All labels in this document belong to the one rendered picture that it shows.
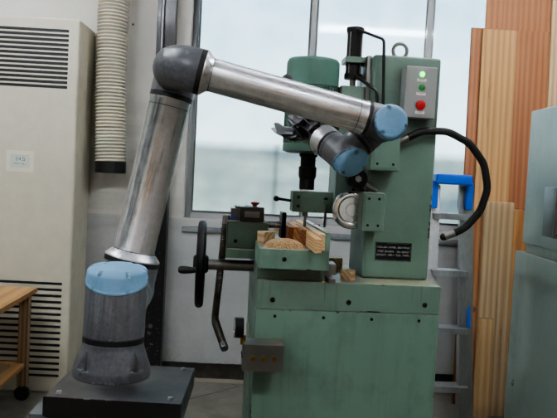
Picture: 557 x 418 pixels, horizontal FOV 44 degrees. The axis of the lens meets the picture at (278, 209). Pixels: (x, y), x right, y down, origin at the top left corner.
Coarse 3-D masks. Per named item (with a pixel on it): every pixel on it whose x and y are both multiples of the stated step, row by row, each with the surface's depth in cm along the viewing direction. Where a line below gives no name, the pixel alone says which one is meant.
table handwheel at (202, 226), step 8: (200, 224) 222; (200, 232) 218; (200, 240) 216; (200, 248) 214; (200, 256) 213; (208, 256) 227; (200, 264) 213; (208, 264) 226; (216, 264) 226; (224, 264) 226; (232, 264) 226; (240, 264) 227; (248, 264) 227; (200, 272) 213; (200, 280) 213; (200, 288) 214; (200, 296) 216; (200, 304) 220
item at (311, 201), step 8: (296, 192) 225; (304, 192) 225; (312, 192) 226; (320, 192) 226; (328, 192) 226; (296, 200) 225; (304, 200) 226; (312, 200) 226; (320, 200) 226; (296, 208) 225; (304, 208) 226; (312, 208) 226; (320, 208) 226; (328, 208) 226
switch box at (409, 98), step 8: (408, 72) 213; (416, 72) 213; (432, 72) 213; (408, 80) 213; (416, 80) 213; (432, 80) 213; (400, 88) 218; (408, 88) 213; (416, 88) 213; (432, 88) 213; (400, 96) 218; (408, 96) 213; (416, 96) 213; (424, 96) 213; (432, 96) 214; (400, 104) 217; (408, 104) 213; (432, 104) 214; (408, 112) 213; (424, 112) 214; (432, 112) 214
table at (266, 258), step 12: (228, 252) 222; (240, 252) 223; (252, 252) 223; (264, 252) 202; (276, 252) 203; (288, 252) 203; (300, 252) 203; (312, 252) 204; (324, 252) 204; (264, 264) 202; (276, 264) 203; (288, 264) 203; (300, 264) 203; (312, 264) 204; (324, 264) 204
